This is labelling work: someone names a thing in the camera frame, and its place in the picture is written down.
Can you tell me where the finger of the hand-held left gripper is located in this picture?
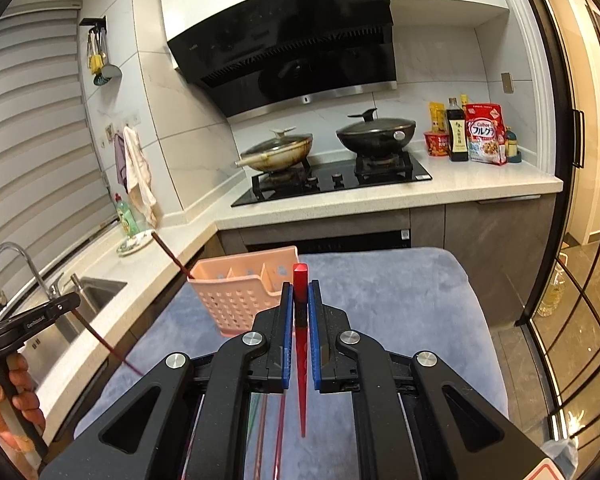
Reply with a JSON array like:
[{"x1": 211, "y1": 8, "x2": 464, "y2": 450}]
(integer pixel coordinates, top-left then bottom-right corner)
[{"x1": 0, "y1": 294, "x2": 82, "y2": 342}]

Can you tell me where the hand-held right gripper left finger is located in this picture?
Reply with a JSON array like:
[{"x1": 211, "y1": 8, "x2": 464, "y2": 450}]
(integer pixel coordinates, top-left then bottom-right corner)
[{"x1": 40, "y1": 282, "x2": 294, "y2": 480}]

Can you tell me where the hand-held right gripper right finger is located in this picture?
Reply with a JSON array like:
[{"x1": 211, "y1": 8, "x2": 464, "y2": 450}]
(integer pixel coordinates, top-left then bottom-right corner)
[{"x1": 309, "y1": 281, "x2": 551, "y2": 480}]

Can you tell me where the pink perforated utensil basket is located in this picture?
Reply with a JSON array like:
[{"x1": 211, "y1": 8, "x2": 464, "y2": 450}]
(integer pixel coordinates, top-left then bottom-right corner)
[{"x1": 187, "y1": 246, "x2": 301, "y2": 338}]

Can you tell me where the green chopstick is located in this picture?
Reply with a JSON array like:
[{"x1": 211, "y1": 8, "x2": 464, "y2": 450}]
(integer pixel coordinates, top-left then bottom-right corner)
[{"x1": 250, "y1": 394, "x2": 262, "y2": 443}]

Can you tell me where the brown chopstick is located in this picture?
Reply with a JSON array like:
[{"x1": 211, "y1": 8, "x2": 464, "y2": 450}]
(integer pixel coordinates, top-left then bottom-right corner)
[{"x1": 256, "y1": 404, "x2": 270, "y2": 480}]

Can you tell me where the dark red chopstick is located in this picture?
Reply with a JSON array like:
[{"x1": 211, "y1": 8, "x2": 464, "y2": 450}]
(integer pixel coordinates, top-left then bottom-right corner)
[{"x1": 75, "y1": 232, "x2": 195, "y2": 376}]

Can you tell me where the person's left hand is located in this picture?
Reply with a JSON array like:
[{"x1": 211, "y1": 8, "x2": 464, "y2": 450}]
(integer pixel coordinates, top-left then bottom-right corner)
[{"x1": 0, "y1": 354, "x2": 47, "y2": 455}]

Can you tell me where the steel faucet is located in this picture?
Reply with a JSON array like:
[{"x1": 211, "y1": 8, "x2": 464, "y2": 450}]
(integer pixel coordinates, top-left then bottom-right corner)
[{"x1": 0, "y1": 241, "x2": 67, "y2": 307}]

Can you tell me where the steel sink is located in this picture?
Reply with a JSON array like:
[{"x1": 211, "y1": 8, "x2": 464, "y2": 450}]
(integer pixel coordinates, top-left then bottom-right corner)
[{"x1": 25, "y1": 277, "x2": 129, "y2": 361}]

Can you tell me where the built-in black oven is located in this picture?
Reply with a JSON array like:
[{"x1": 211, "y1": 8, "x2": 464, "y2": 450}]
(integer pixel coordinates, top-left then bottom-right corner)
[{"x1": 244, "y1": 230, "x2": 412, "y2": 257}]

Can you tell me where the grey plush blanket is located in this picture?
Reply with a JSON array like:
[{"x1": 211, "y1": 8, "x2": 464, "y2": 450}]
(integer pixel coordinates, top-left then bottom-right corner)
[{"x1": 74, "y1": 246, "x2": 511, "y2": 480}]

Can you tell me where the green dish soap bottle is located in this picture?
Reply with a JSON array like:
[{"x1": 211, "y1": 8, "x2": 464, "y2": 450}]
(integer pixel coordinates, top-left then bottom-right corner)
[{"x1": 115, "y1": 193, "x2": 140, "y2": 239}]

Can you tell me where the black gas stove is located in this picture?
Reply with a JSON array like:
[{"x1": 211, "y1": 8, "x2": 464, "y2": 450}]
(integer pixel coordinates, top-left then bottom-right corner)
[{"x1": 231, "y1": 152, "x2": 433, "y2": 209}]

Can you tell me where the white window blind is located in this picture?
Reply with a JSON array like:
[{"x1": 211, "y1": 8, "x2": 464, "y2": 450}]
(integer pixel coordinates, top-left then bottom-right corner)
[{"x1": 0, "y1": 0, "x2": 162, "y2": 293}]

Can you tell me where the white hanging towel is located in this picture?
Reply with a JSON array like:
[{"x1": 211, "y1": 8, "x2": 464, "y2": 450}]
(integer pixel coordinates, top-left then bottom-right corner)
[{"x1": 122, "y1": 126, "x2": 159, "y2": 229}]

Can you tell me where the purple hanging cloth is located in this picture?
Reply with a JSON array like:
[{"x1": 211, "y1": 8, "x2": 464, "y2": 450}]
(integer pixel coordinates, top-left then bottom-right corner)
[{"x1": 113, "y1": 132, "x2": 131, "y2": 187}]

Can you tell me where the beige wok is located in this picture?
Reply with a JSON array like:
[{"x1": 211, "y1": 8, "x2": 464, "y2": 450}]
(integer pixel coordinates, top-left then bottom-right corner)
[{"x1": 234, "y1": 135, "x2": 315, "y2": 172}]

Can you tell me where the glass wok lid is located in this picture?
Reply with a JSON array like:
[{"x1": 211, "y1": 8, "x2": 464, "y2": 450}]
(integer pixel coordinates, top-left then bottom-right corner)
[{"x1": 240, "y1": 127, "x2": 313, "y2": 159}]

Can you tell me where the grey lower cabinet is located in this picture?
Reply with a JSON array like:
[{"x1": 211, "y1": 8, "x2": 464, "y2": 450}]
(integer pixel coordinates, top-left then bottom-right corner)
[{"x1": 409, "y1": 192, "x2": 564, "y2": 327}]

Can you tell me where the black wok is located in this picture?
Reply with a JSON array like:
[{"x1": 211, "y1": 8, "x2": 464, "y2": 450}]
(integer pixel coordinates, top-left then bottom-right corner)
[{"x1": 336, "y1": 127, "x2": 417, "y2": 157}]

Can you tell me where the black wok lid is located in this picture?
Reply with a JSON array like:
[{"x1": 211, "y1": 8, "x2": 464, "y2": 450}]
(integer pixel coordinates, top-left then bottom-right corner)
[{"x1": 337, "y1": 107, "x2": 416, "y2": 136}]

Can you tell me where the cooking oil bottle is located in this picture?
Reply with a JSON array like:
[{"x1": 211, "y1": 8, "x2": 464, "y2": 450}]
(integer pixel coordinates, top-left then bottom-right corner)
[{"x1": 537, "y1": 265, "x2": 569, "y2": 317}]

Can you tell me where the steel ladle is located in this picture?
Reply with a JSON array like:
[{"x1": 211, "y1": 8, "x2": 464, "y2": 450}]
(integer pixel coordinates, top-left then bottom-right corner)
[{"x1": 100, "y1": 30, "x2": 124, "y2": 86}]

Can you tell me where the yellow hanging utensil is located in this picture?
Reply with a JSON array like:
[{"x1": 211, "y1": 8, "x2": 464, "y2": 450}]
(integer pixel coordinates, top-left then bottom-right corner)
[{"x1": 87, "y1": 29, "x2": 105, "y2": 75}]

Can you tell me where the dark soy sauce bottle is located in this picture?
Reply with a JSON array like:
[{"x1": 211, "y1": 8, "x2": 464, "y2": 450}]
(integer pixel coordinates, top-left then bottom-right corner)
[{"x1": 446, "y1": 98, "x2": 470, "y2": 163}]

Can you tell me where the yellow packet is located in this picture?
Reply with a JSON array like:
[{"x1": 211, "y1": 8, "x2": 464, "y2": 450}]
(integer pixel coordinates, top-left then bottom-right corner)
[{"x1": 428, "y1": 101, "x2": 447, "y2": 134}]

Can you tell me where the red and white cereal bag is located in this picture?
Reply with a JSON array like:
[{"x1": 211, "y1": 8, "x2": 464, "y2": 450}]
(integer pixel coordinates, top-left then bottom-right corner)
[{"x1": 467, "y1": 103, "x2": 509, "y2": 166}]

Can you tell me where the teal and yellow holder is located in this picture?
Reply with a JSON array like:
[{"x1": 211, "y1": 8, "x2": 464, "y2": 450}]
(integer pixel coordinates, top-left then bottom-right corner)
[{"x1": 502, "y1": 127, "x2": 523, "y2": 165}]

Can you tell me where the black range hood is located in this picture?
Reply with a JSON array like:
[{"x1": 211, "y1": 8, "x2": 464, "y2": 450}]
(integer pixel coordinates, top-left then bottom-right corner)
[{"x1": 166, "y1": 0, "x2": 399, "y2": 119}]

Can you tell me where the black framed glass door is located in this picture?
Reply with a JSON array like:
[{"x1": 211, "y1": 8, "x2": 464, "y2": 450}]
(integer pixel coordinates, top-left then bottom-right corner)
[{"x1": 510, "y1": 0, "x2": 600, "y2": 461}]

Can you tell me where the black door handle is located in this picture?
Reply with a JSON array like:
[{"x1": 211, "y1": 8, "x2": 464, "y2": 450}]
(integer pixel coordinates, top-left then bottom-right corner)
[{"x1": 572, "y1": 109, "x2": 585, "y2": 167}]

